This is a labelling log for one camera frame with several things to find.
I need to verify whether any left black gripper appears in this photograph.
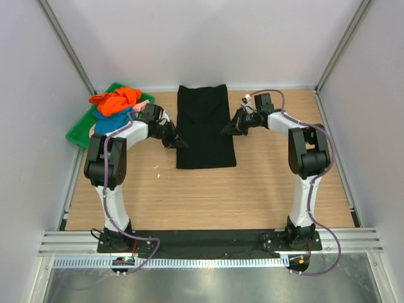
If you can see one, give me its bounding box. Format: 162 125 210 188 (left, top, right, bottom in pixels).
151 121 188 150

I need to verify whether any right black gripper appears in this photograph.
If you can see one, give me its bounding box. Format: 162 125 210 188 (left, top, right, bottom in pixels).
221 108 260 137

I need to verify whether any black t shirt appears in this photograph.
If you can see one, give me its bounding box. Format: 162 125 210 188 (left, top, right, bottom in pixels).
176 84 237 170

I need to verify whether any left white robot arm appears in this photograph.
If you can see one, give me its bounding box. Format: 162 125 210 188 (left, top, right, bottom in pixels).
84 119 188 253

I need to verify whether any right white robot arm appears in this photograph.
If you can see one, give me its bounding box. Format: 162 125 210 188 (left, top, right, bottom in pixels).
221 109 331 250

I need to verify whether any pink t shirt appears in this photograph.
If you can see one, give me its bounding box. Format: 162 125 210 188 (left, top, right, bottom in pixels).
88 100 150 137

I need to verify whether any blue t shirt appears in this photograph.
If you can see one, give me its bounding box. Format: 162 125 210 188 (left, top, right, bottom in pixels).
93 107 136 134

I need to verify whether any orange t shirt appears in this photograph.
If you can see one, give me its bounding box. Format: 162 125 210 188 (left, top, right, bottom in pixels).
88 86 142 117

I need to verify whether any green plastic tray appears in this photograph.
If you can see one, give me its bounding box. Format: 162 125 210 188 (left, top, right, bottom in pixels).
66 83 155 148

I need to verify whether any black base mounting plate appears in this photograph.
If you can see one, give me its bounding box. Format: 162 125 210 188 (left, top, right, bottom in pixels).
98 229 322 259

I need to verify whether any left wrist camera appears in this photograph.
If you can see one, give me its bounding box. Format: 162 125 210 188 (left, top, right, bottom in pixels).
137 104 170 124

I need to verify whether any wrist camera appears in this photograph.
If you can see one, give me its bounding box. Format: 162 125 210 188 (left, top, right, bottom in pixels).
137 104 170 124
241 93 275 114

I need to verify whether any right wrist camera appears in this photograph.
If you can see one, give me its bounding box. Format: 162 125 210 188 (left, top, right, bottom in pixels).
241 93 275 114

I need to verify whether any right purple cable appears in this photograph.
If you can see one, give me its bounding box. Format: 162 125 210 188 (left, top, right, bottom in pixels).
251 90 342 277

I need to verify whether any slotted grey cable duct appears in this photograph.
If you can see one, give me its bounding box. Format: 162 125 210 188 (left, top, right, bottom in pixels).
52 255 289 270

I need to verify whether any right aluminium corner post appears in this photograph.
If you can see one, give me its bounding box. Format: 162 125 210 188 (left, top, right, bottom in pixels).
314 0 374 95

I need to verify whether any aluminium corner post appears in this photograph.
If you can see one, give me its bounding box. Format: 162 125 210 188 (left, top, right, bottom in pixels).
37 0 97 95
314 0 374 95

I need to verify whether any left aluminium corner post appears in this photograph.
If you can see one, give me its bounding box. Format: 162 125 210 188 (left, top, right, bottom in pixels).
37 0 97 95

